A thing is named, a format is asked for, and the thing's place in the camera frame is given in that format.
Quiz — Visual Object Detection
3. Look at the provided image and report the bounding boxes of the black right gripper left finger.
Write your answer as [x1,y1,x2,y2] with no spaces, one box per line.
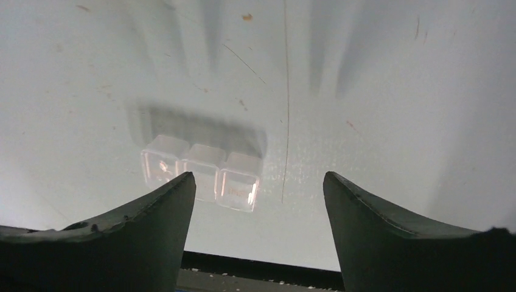
[1,172,196,291]

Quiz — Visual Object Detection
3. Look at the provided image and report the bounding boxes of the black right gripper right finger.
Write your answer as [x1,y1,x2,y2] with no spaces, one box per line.
[323,172,515,291]

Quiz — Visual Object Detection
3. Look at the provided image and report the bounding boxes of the clear three-cell pill organizer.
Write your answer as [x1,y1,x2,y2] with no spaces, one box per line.
[141,135,262,212]

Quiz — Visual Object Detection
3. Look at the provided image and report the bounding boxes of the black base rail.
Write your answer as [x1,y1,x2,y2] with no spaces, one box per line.
[177,251,346,291]

